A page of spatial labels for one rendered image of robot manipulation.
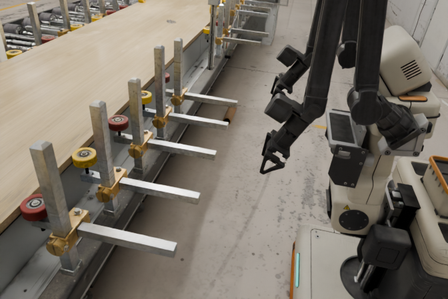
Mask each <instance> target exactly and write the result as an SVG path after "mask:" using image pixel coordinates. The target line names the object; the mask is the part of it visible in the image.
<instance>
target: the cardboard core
mask: <svg viewBox="0 0 448 299"><path fill-rule="evenodd" d="M236 109H237V108H234V107H228V109H227V112H226V113H225V116H224V118H223V121H224V122H228V123H229V125H230V124H231V121H232V119H233V116H234V114H235V111H236Z"/></svg>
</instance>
